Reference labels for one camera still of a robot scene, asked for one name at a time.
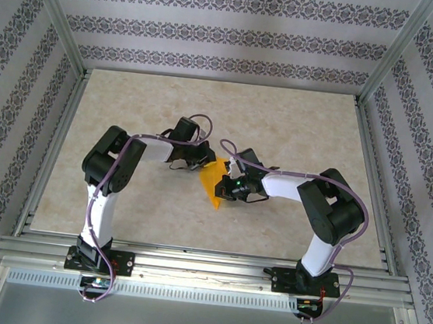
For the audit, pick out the long aluminium mounting rail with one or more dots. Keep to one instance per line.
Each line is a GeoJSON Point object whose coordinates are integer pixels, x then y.
{"type": "Point", "coordinates": [197, 265]}

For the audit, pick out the aluminium frame post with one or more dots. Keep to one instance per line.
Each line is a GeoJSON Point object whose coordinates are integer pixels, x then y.
{"type": "Point", "coordinates": [54, 10]}
{"type": "Point", "coordinates": [402, 46]}

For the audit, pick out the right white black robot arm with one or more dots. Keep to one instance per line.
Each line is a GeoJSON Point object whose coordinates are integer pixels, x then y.
{"type": "Point", "coordinates": [280, 185]}

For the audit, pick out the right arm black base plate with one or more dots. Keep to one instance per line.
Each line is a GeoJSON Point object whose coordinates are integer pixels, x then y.
{"type": "Point", "coordinates": [285, 283]}

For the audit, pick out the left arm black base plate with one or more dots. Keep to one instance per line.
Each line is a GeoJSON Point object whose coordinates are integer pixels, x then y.
{"type": "Point", "coordinates": [123, 262]}

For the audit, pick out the small electronics board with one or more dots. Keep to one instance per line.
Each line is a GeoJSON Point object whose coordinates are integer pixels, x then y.
{"type": "Point", "coordinates": [96, 282]}
{"type": "Point", "coordinates": [307, 306]}

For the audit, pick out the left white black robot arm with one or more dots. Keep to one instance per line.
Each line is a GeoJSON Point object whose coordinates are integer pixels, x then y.
{"type": "Point", "coordinates": [99, 215]}

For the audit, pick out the aluminium table side rail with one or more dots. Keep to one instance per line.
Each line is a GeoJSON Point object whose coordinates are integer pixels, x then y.
{"type": "Point", "coordinates": [51, 155]}
{"type": "Point", "coordinates": [374, 188]}

